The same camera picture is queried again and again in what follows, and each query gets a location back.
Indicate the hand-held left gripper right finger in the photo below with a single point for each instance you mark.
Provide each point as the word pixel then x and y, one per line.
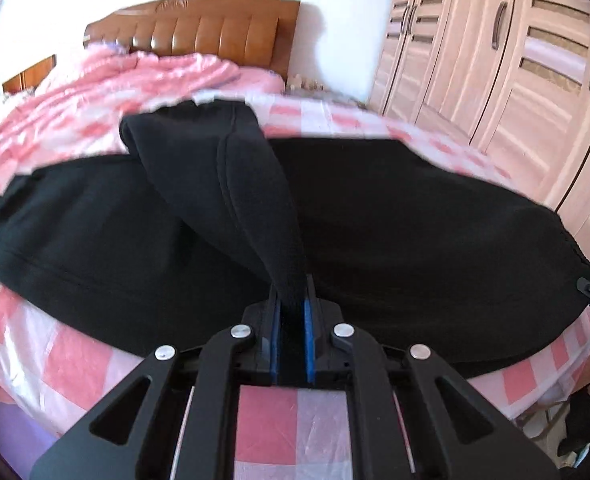
pixel 309 340

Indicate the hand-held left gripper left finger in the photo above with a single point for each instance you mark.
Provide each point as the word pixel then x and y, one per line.
pixel 275 340

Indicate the black hooded sweatshirt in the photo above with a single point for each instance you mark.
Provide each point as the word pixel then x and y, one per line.
pixel 400 235

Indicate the pink checkered bed sheet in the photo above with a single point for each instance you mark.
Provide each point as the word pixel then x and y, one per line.
pixel 75 360

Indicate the light wooden wardrobe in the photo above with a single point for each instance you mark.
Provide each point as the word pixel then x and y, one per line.
pixel 500 75

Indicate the small items on bedside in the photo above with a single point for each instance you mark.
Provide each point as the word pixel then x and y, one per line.
pixel 307 84

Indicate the purple plastic bag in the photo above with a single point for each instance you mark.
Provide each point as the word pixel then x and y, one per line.
pixel 15 430

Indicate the pink quilt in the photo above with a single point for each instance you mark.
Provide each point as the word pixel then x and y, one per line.
pixel 125 90

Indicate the brown padded wooden headboard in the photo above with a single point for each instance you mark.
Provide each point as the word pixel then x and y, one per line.
pixel 200 27

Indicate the wooden nightstand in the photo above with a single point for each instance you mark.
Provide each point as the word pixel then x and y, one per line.
pixel 30 75

